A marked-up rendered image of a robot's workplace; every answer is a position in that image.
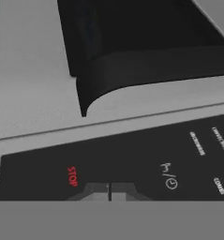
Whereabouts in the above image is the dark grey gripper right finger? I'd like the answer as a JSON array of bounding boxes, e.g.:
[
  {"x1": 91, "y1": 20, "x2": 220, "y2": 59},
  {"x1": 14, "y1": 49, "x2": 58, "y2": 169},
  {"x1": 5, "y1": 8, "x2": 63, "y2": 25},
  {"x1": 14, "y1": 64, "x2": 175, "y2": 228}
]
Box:
[{"x1": 110, "y1": 182, "x2": 155, "y2": 203}]

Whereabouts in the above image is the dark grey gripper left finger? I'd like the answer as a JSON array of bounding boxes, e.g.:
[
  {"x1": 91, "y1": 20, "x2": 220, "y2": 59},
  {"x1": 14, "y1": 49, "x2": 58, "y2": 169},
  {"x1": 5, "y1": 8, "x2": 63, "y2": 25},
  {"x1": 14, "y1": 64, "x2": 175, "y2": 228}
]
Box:
[{"x1": 66, "y1": 182, "x2": 111, "y2": 203}]

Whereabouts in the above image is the grey microwave with black panel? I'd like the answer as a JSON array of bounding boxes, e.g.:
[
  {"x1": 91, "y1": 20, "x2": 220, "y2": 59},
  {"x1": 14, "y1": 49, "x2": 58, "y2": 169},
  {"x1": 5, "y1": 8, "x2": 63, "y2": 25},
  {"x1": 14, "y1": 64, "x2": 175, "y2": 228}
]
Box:
[{"x1": 0, "y1": 100, "x2": 224, "y2": 203}]

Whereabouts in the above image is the grey microwave door, black window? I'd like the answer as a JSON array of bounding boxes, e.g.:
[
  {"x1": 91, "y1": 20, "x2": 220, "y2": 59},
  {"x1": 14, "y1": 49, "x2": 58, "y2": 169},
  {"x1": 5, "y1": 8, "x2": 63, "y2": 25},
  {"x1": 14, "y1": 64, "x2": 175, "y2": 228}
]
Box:
[{"x1": 0, "y1": 0, "x2": 224, "y2": 143}]

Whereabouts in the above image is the black microwave door handle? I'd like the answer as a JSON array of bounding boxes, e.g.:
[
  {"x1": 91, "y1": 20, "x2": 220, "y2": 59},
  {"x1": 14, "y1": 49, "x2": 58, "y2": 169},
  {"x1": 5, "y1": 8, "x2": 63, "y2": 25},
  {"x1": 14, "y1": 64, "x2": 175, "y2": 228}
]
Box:
[{"x1": 75, "y1": 45, "x2": 224, "y2": 118}]

